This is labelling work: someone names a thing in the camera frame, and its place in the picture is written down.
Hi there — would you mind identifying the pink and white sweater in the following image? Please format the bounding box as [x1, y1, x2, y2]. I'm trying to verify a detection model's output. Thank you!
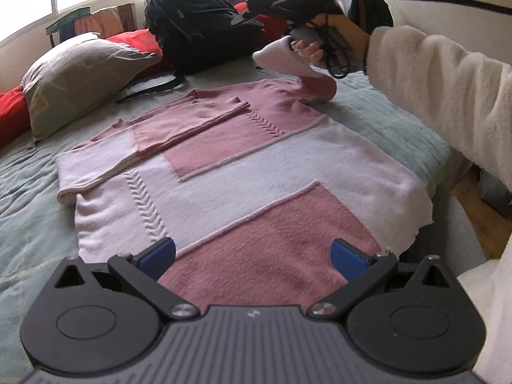
[56, 38, 432, 308]

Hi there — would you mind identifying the wooden chair with clothes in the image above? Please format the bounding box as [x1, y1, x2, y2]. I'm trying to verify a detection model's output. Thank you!
[348, 0, 394, 35]

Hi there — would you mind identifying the person's right hand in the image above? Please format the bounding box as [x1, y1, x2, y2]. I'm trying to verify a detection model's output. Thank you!
[290, 13, 370, 73]

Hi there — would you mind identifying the red quilt behind backpack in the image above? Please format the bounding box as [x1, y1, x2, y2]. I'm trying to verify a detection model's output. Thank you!
[105, 1, 289, 81]

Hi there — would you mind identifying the black backpack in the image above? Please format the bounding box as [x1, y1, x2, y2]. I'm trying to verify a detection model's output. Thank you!
[118, 0, 265, 103]

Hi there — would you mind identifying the green plaid bed blanket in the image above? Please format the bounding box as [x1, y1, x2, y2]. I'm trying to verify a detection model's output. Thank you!
[1, 60, 463, 383]

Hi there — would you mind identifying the white fleece left sleeve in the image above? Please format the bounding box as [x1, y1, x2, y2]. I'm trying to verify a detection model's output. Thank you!
[457, 244, 512, 383]

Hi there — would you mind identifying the white fleece sleeve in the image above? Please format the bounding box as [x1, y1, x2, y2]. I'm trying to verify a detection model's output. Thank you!
[457, 244, 512, 383]
[366, 26, 511, 186]

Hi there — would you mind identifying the white fleece right sleeve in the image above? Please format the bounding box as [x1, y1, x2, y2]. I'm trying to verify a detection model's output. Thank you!
[366, 26, 511, 186]

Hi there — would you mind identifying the red pillow at headboard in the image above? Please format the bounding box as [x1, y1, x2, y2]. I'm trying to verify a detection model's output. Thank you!
[0, 85, 30, 148]

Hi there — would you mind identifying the grey pillow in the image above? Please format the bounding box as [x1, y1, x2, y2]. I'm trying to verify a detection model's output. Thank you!
[21, 32, 160, 142]

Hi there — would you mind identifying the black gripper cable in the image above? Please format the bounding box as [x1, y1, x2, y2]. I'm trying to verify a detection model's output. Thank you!
[271, 0, 512, 80]

